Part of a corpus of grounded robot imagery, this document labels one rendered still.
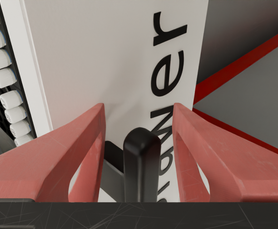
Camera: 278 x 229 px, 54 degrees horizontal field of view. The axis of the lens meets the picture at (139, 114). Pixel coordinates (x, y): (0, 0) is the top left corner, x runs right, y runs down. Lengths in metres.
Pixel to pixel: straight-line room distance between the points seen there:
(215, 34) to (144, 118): 0.37
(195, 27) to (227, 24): 0.37
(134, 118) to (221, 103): 0.27
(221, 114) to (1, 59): 0.28
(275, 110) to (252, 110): 0.03
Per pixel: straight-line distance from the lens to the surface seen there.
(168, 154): 0.21
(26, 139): 0.25
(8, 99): 0.23
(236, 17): 0.57
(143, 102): 0.15
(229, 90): 0.45
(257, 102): 0.43
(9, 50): 0.21
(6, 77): 0.22
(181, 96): 0.18
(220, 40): 0.54
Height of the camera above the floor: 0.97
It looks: 36 degrees down
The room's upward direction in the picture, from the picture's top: 121 degrees counter-clockwise
